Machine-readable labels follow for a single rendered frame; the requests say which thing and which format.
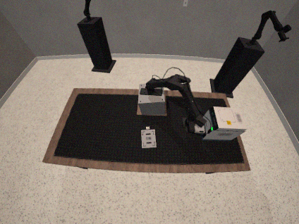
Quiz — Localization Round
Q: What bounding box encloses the pale pink sheet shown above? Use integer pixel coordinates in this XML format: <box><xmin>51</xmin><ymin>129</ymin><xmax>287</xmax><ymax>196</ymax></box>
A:
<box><xmin>195</xmin><ymin>124</ymin><xmax>205</xmax><ymax>132</ymax></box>

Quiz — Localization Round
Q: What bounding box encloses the white benchtop heat sealer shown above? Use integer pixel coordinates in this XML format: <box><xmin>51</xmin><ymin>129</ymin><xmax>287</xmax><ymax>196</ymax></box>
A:
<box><xmin>195</xmin><ymin>106</ymin><xmax>247</xmax><ymax>142</ymax></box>

